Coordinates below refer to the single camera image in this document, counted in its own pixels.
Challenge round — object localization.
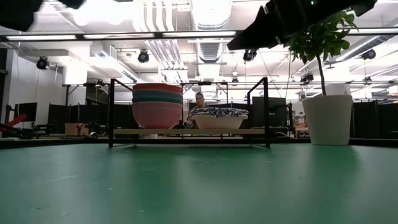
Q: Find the black-framed wooden shelf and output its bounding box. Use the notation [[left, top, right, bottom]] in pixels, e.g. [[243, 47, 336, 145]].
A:
[[108, 77, 271, 149]]

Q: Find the teal bowl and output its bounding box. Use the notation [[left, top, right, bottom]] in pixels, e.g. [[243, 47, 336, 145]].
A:
[[132, 96, 183, 105]]

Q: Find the black overhead frame beam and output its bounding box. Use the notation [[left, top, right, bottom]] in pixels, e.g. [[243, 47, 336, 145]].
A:
[[0, 28, 398, 43]]

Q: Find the pink bowl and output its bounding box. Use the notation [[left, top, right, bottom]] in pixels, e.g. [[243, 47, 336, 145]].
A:
[[131, 101, 183, 129]]

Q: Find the black table frame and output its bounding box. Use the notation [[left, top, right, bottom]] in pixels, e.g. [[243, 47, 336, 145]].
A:
[[0, 138, 398, 149]]

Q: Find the person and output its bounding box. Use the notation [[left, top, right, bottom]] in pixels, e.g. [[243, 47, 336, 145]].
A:
[[186, 91, 215, 130]]

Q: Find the large dark background screen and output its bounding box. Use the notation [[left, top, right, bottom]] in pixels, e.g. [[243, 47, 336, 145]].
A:
[[251, 96, 287, 128]]

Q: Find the black background monitor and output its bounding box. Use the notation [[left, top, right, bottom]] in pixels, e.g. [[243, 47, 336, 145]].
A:
[[14, 102, 38, 123]]

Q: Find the green leafy potted tree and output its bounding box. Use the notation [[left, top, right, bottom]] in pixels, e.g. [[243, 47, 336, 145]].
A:
[[284, 11, 358, 96]]

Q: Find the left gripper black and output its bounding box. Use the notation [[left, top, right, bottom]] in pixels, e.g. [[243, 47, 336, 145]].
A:
[[58, 0, 85, 9]]

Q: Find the blue ceramic bowl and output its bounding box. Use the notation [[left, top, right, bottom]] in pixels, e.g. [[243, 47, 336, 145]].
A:
[[132, 89, 183, 100]]

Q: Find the red padded bar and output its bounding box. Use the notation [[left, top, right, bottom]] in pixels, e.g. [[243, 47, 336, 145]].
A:
[[0, 114, 28, 133]]

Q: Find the brown cardboard box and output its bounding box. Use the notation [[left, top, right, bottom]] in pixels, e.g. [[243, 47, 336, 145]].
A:
[[64, 123, 90, 136]]

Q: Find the red-orange bowl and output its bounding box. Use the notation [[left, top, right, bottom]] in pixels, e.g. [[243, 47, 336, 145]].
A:
[[132, 82, 183, 95]]

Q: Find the green table mat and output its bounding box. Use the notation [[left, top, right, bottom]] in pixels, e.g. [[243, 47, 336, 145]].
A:
[[0, 143, 398, 224]]

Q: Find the white overhead light strip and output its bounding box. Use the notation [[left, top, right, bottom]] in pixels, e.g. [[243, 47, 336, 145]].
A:
[[348, 27, 398, 34], [83, 33, 155, 39], [162, 30, 237, 37], [5, 34, 77, 41]]

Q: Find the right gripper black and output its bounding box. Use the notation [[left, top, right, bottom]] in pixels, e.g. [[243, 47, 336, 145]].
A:
[[226, 0, 315, 50]]

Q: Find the white plant pot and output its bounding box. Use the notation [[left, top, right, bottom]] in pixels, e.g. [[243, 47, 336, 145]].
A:
[[302, 94, 354, 146]]

